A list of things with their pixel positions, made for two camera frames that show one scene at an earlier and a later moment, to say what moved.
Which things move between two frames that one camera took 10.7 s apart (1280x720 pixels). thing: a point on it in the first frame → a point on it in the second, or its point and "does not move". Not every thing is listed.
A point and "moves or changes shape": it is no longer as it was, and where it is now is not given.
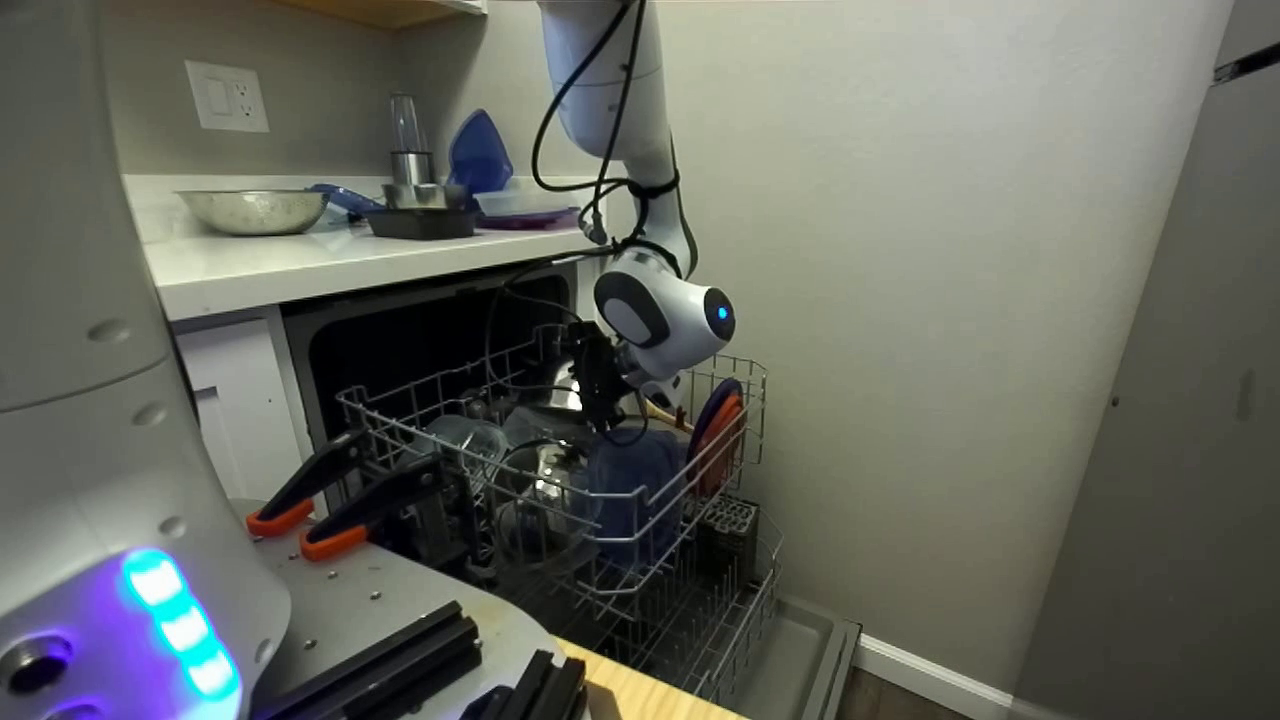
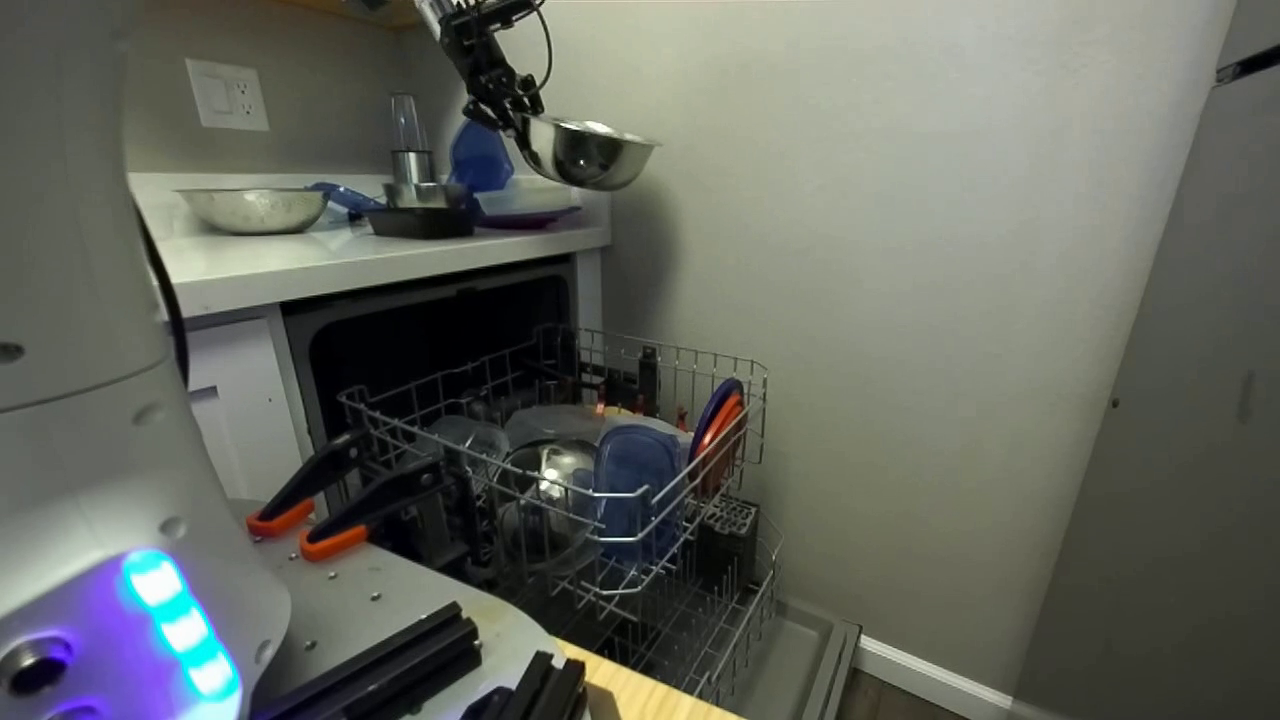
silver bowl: (565, 391) moves or changes shape
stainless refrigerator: (1166, 586) does not move
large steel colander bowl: (252, 208) does not move
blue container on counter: (479, 154) does not move
